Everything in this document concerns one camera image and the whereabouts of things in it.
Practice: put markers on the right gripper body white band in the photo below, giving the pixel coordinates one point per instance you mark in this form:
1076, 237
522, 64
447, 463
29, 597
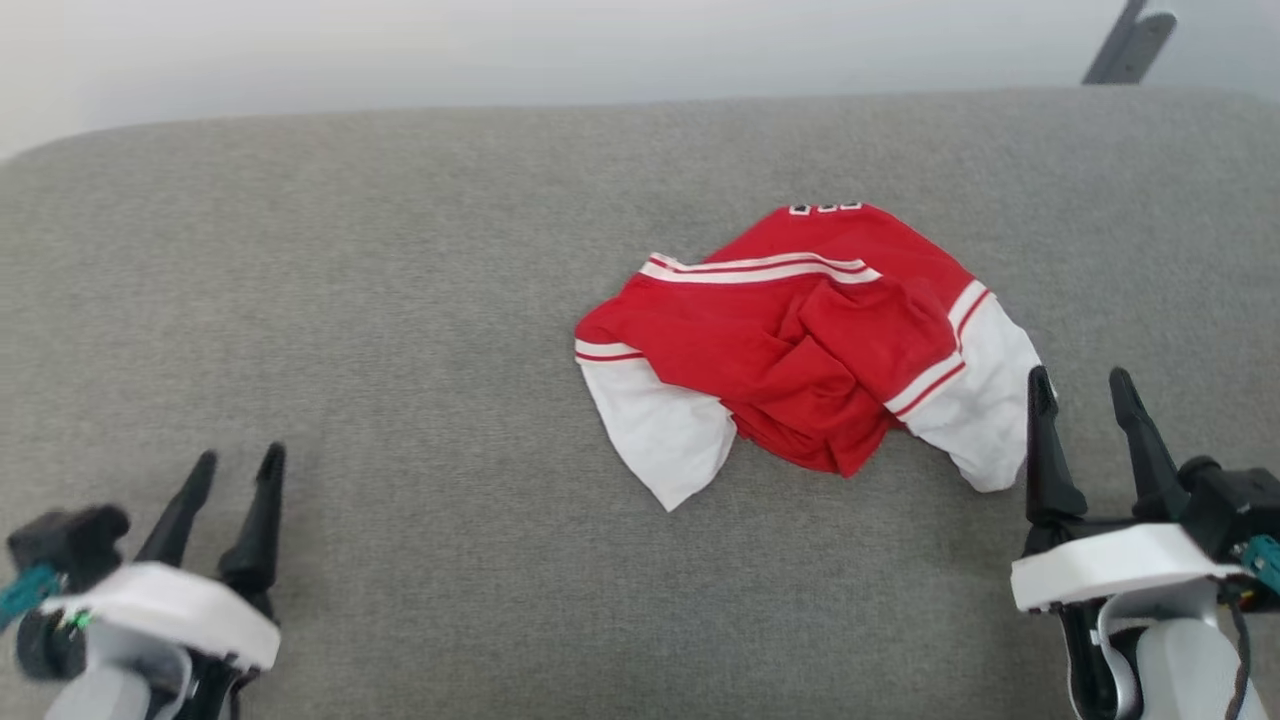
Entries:
1110, 565

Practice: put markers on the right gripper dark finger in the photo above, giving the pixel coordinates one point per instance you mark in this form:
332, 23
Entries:
1050, 470
1145, 460

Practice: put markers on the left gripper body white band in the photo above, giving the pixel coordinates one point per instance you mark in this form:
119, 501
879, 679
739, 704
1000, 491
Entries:
170, 605

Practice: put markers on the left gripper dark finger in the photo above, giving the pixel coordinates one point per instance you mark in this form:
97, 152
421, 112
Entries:
180, 520
258, 540

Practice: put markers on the red and white shirt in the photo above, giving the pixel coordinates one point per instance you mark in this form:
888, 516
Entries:
760, 330

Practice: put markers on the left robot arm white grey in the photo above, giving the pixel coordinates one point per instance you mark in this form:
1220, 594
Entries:
110, 690

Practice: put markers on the grey fabric sofa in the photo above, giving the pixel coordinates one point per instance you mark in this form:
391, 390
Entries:
400, 300

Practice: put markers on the grey angled bar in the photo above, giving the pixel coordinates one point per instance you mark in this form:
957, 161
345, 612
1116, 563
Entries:
1130, 45

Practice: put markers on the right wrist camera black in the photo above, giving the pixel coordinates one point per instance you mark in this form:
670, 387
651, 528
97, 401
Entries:
1235, 510

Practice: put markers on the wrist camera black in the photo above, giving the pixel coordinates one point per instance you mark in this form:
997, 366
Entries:
1235, 510
70, 540

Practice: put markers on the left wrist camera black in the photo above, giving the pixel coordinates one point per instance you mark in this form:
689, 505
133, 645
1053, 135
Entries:
70, 540

